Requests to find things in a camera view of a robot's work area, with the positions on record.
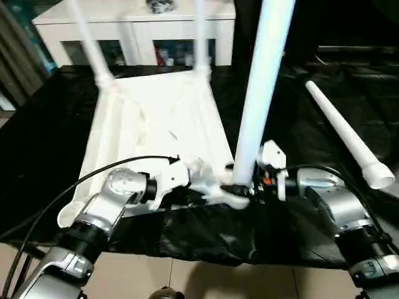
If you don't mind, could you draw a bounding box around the white upturned plastic table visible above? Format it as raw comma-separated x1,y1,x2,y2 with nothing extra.
57,67,250,230

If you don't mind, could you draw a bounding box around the white plastic table leg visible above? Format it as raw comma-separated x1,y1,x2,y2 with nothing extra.
67,0,116,92
195,0,213,78
233,0,297,187
305,80,395,189

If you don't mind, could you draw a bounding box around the black glossy mat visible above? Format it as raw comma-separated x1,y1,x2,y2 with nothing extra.
0,64,399,270

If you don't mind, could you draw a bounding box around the black left robot foot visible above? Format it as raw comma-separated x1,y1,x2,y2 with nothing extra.
149,288,185,299

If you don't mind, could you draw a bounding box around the black glossy tv stand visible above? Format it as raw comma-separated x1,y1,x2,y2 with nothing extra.
314,45,399,65

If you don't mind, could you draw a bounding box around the white glass-door cabinet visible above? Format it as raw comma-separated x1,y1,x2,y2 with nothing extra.
32,0,236,67

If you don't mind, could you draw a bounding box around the grey curtain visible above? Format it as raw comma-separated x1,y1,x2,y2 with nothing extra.
0,0,59,110

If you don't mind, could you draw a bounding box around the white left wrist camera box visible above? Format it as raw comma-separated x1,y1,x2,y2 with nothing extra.
149,155,191,211

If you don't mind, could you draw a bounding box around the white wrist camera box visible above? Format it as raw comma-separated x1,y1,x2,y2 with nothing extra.
260,140,287,200
149,155,191,211

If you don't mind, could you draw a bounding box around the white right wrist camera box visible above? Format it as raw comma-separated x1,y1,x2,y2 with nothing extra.
260,140,287,200

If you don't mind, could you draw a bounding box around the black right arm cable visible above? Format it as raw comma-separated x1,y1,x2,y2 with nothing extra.
280,164,389,239

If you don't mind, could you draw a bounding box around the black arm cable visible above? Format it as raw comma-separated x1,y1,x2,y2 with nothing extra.
9,154,181,281
280,164,389,239

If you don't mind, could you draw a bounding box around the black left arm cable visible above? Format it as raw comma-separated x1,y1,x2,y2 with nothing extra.
9,154,181,281

